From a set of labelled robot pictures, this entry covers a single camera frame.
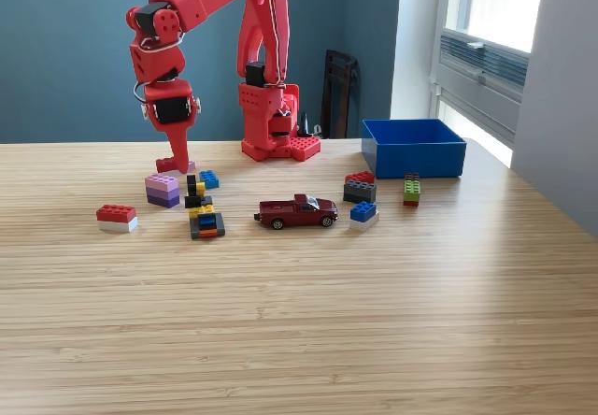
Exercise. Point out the blue and white brick stack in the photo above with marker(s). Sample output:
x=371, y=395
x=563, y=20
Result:
x=363, y=214

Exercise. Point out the grey window vent unit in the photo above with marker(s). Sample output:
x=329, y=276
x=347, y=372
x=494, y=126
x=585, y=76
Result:
x=490, y=62

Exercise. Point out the pink and purple brick stack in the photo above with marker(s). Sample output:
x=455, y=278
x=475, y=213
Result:
x=162, y=193

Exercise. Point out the red and white brick stack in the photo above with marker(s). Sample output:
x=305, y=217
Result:
x=117, y=216

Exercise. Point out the red lego brick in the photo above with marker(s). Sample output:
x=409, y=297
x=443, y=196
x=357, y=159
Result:
x=360, y=177
x=163, y=166

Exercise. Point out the dark grey lego brick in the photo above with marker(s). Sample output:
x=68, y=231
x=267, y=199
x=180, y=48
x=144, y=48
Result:
x=360, y=193

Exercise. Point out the dark red toy pickup car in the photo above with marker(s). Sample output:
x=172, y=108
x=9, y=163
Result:
x=294, y=214

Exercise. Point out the black table clamp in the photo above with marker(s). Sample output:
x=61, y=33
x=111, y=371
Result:
x=306, y=127

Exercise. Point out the pink flat lego brick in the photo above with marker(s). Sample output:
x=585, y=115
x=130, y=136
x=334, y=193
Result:
x=191, y=166

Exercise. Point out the dark folded chair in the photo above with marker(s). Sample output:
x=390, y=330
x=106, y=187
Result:
x=338, y=97

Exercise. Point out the blue plastic bin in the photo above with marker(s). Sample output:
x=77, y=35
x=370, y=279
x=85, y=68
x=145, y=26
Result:
x=420, y=160

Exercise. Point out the green brick stack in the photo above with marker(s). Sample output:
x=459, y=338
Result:
x=411, y=190

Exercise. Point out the yellow toy digger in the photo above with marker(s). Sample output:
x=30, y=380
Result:
x=205, y=223

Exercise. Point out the small blue lego brick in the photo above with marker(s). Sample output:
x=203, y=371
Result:
x=209, y=180

